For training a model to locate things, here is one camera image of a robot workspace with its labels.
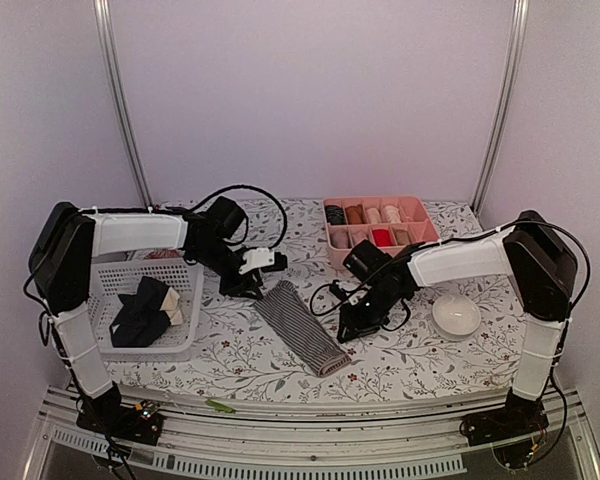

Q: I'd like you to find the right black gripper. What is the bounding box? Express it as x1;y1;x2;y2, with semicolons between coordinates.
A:
338;283;402;342

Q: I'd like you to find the grey striped underwear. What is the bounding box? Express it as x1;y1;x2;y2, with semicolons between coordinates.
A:
254;280;351;378

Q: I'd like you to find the olive green underwear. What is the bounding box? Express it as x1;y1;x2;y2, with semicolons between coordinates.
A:
392;228;412;246

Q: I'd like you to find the pink divided organizer box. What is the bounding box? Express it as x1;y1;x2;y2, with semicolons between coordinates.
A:
323;196;439;270

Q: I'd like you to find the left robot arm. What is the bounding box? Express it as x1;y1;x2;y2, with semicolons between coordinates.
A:
27;197;276;434

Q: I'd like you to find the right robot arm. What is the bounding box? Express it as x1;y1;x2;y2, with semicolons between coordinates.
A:
337;210;590;436

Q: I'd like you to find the cream underwear in basket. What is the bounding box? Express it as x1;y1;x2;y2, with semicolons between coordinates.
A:
160;287;184;326

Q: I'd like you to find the red rolled underwear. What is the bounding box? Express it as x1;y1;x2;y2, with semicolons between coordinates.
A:
372;229;392;248

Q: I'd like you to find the mauve rolled underwear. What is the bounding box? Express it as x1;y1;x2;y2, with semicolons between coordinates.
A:
350;229;370;247

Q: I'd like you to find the grey pink rolled underwear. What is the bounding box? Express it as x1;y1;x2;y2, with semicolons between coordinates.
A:
330;229;350;250

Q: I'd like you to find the pale pink rolled underwear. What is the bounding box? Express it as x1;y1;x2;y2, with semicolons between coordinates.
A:
365;207;382;224

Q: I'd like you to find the dark navy underwear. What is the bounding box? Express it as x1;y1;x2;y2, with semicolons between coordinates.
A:
109;276;171;348

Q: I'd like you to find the brown rolled underwear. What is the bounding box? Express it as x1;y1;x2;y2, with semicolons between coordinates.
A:
345;204;365;225

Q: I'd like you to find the black striped rolled underwear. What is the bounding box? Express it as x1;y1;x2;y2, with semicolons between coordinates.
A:
324;205;346;226

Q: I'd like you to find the cream rolled underwear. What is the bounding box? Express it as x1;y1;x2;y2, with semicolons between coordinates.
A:
382;204;402;224

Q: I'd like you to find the red white cloth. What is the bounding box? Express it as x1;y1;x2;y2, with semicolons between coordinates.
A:
140;249;182;260

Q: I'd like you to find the white bowl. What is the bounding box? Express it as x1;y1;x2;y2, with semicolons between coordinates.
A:
432;294;482;341

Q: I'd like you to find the floral tablecloth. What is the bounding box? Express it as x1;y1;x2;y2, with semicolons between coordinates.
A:
107;198;525;404

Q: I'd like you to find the green tape scrap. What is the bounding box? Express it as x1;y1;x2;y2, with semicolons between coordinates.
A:
205;398;236;414

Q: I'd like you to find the white plastic laundry basket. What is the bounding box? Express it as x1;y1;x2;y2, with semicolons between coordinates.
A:
88;258;204;362

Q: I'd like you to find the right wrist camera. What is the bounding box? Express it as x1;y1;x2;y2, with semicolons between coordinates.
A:
328;280;353;303

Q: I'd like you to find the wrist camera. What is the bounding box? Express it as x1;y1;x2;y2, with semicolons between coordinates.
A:
239;247;288;275
328;280;353;303

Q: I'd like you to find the right black cable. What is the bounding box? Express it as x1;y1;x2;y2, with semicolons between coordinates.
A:
308;282;414;334

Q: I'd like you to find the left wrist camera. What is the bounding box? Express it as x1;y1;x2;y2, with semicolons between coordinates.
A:
239;247;288;275

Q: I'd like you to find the left black cable loop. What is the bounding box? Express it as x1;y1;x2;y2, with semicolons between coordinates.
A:
189;183;289;249

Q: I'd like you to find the aluminium front rail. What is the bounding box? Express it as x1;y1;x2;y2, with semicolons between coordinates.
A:
23;387;600;479

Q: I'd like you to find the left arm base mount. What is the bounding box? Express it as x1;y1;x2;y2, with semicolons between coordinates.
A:
76;383;165;446

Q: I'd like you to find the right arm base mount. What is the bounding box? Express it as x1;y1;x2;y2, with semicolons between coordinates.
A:
459;389;549;446

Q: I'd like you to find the left aluminium frame post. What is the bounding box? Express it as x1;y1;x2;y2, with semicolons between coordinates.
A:
93;0;153;206

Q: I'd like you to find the aluminium frame post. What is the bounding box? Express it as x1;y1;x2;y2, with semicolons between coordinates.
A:
93;0;153;206
471;0;530;216

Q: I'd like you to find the right aluminium frame post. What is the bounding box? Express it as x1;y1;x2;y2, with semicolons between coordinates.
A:
471;0;530;216

